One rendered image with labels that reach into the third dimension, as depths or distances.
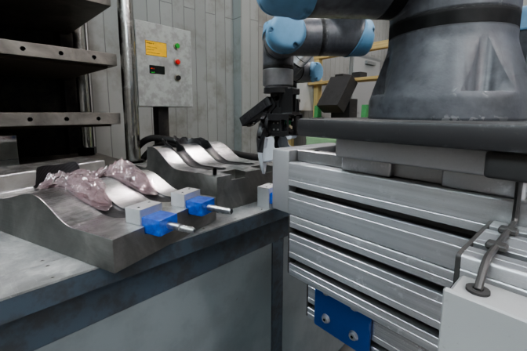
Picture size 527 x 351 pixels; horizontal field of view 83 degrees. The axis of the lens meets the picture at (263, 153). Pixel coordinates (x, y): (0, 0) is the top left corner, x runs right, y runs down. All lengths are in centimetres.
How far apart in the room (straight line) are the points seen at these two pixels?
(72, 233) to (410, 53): 55
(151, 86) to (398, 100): 139
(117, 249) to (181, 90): 125
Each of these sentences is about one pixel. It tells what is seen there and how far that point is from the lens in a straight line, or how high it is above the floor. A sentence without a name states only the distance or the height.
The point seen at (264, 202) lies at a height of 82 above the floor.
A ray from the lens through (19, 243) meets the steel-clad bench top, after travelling 74.
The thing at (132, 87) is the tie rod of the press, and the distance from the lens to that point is 142.
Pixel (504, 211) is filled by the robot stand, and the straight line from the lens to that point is 31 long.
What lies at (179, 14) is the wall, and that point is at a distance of 380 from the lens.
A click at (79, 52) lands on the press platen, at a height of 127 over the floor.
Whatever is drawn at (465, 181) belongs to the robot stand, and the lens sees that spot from 32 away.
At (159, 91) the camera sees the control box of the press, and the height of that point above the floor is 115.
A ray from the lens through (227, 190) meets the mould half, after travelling 76.
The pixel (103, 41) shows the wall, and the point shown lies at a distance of 342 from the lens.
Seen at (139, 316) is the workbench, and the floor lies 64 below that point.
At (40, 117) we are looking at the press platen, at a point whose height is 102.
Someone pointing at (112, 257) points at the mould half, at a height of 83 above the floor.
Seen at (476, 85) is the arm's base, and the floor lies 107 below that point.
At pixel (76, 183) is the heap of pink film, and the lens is 68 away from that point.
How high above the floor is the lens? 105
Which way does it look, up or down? 8 degrees down
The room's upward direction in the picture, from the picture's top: straight up
